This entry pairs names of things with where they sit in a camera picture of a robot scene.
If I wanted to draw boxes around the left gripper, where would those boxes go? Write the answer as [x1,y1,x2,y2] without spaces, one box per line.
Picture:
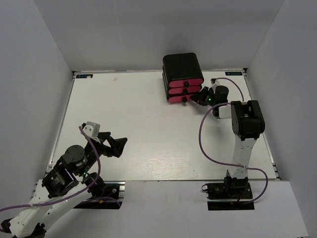
[79,131,128,176]

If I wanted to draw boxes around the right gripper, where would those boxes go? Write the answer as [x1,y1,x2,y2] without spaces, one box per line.
[191,86,218,107]

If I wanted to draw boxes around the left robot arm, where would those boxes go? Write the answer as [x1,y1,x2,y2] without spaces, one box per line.
[0,132,128,238]

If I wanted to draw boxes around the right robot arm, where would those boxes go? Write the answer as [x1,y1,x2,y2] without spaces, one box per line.
[191,85,265,200]

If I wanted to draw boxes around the black drawer cabinet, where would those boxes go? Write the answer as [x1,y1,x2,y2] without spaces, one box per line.
[162,53,204,97]

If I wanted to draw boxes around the right corner label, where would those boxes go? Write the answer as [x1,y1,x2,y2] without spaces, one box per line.
[225,71,243,76]

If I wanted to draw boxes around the corner label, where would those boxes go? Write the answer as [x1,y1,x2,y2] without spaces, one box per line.
[225,71,243,76]
[76,74,93,79]

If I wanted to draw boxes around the left corner label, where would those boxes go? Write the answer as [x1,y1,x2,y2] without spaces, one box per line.
[76,74,93,79]

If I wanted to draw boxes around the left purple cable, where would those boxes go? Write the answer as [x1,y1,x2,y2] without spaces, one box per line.
[0,125,123,213]

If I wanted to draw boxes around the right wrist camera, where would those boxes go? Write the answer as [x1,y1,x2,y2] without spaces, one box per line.
[211,78,221,91]

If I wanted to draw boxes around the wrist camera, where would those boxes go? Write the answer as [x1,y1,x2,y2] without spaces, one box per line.
[83,121,100,138]
[211,78,221,91]

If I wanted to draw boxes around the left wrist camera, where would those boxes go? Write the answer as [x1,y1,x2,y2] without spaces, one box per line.
[83,121,100,138]

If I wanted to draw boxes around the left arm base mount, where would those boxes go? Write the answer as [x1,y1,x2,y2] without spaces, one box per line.
[74,181,126,210]

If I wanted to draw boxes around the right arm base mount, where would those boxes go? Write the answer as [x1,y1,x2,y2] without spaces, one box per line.
[201,182,255,211]

